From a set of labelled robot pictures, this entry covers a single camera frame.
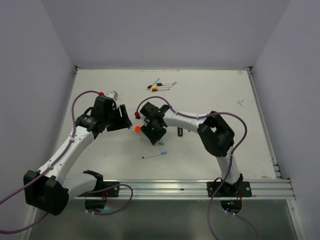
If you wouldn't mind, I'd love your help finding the aluminium front rail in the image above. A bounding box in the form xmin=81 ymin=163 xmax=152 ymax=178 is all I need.
xmin=32 ymin=177 xmax=297 ymax=201

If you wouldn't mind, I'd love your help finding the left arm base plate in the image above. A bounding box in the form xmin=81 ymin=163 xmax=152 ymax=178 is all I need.
xmin=82 ymin=181 xmax=120 ymax=198

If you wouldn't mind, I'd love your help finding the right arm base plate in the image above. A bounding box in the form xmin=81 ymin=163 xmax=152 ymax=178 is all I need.
xmin=206 ymin=181 xmax=253 ymax=198

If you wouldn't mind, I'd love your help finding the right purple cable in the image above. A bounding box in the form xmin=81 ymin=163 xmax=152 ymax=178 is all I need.
xmin=136 ymin=96 xmax=258 ymax=240

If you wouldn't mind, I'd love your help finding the aluminium rail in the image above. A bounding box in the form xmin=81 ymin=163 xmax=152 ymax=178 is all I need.
xmin=245 ymin=66 xmax=283 ymax=180
xmin=32 ymin=177 xmax=297 ymax=201

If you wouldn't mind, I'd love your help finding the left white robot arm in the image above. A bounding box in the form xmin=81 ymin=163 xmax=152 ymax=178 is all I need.
xmin=23 ymin=91 xmax=132 ymax=216

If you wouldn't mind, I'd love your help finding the yellow cap marker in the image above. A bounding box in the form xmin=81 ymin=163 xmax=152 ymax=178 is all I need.
xmin=152 ymin=85 xmax=173 ymax=90

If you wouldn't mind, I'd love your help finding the green cap marker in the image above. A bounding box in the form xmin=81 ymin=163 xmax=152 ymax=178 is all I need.
xmin=141 ymin=137 xmax=165 ymax=146

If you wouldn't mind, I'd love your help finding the blue cap marker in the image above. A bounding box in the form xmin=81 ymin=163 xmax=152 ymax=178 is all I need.
xmin=142 ymin=151 xmax=167 ymax=159

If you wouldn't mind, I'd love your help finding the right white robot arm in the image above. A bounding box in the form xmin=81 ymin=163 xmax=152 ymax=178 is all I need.
xmin=135 ymin=102 xmax=243 ymax=197

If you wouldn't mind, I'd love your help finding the orange highlighter cap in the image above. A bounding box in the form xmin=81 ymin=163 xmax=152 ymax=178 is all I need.
xmin=134 ymin=125 xmax=141 ymax=133

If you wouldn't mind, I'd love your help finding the red cap marker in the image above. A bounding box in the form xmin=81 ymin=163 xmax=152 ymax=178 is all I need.
xmin=151 ymin=88 xmax=170 ymax=92

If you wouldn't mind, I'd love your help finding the aluminium right side rail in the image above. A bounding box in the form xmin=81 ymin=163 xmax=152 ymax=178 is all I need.
xmin=245 ymin=66 xmax=283 ymax=180

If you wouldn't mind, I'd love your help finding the black cap marker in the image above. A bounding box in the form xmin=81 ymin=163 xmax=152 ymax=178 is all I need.
xmin=146 ymin=78 xmax=160 ymax=90

